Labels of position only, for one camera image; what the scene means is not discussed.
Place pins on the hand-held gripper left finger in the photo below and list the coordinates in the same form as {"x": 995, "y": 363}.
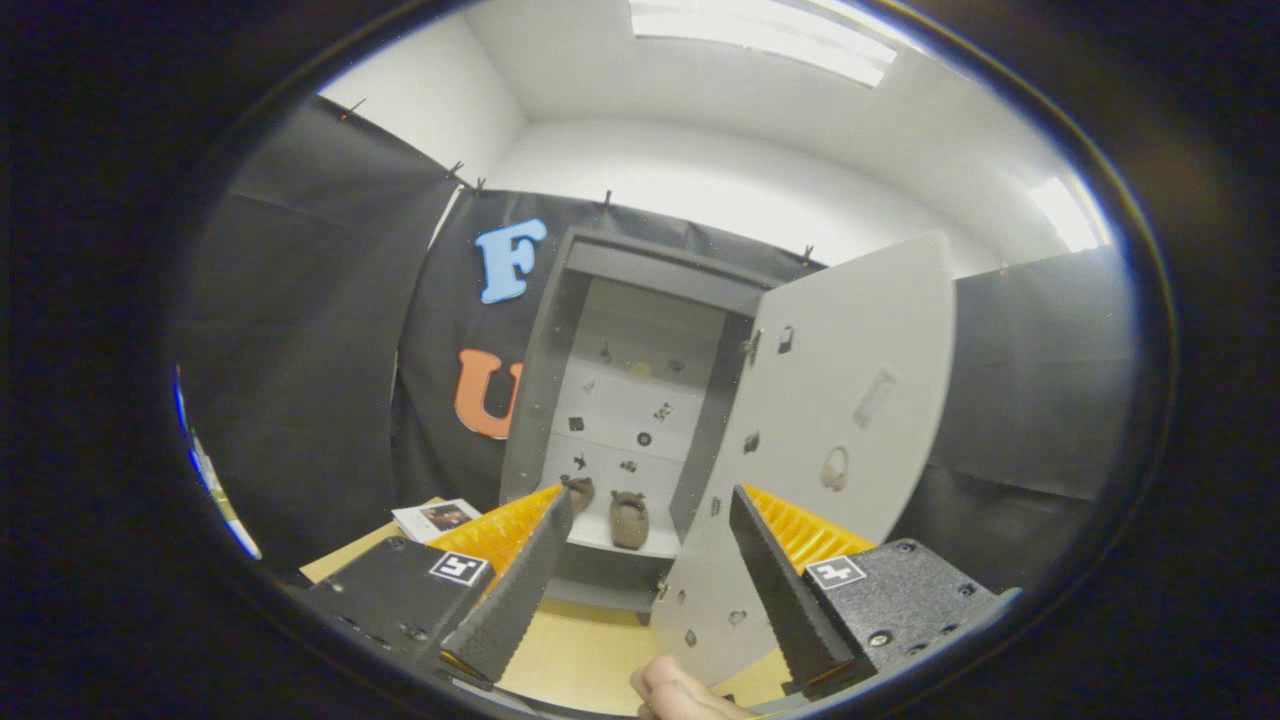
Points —
{"x": 515, "y": 600}

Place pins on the brown fuzzy shoe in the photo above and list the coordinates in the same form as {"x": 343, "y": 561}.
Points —
{"x": 582, "y": 493}
{"x": 630, "y": 525}

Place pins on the grey shoe cabinet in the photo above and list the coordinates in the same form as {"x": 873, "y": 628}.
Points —
{"x": 535, "y": 400}

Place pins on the white shoe cabinet door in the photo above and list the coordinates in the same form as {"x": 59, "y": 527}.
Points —
{"x": 830, "y": 400}

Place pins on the black backdrop cloth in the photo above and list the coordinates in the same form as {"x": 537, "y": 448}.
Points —
{"x": 300, "y": 350}

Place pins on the white cabinet shelf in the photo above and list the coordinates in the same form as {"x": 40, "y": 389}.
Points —
{"x": 665, "y": 548}

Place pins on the small ceiling light panel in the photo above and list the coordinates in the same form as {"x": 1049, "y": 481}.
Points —
{"x": 1070, "y": 215}

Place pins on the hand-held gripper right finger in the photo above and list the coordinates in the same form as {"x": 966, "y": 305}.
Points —
{"x": 780, "y": 600}

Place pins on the long ceiling light panel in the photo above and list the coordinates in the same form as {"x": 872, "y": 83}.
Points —
{"x": 760, "y": 35}

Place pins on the white book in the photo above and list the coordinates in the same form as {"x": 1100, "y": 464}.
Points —
{"x": 435, "y": 518}

